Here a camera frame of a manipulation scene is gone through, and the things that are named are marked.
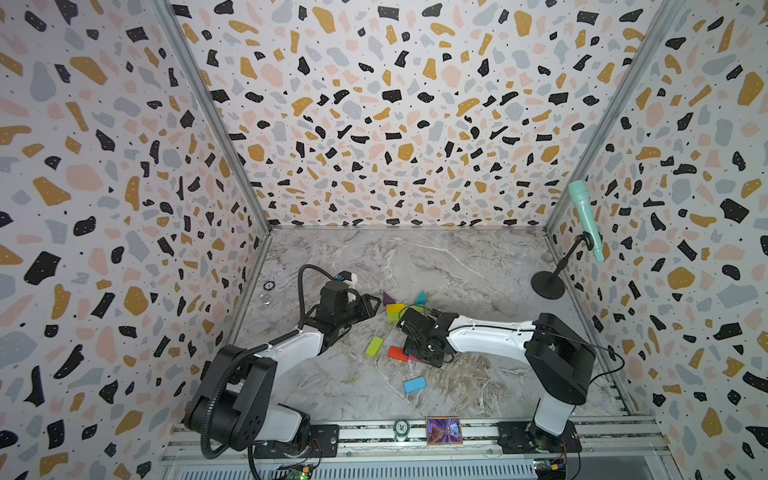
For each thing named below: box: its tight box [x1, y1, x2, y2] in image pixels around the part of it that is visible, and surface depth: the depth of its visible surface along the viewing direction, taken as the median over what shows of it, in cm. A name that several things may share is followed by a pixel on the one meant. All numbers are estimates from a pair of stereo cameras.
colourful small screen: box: [426, 416, 463, 446], surface depth 76 cm
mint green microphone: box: [568, 180, 605, 263], surface depth 84 cm
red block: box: [388, 346, 408, 362], surface depth 90 cm
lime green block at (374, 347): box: [365, 336, 385, 359], surface depth 91 cm
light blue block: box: [404, 377, 427, 394], surface depth 84 cm
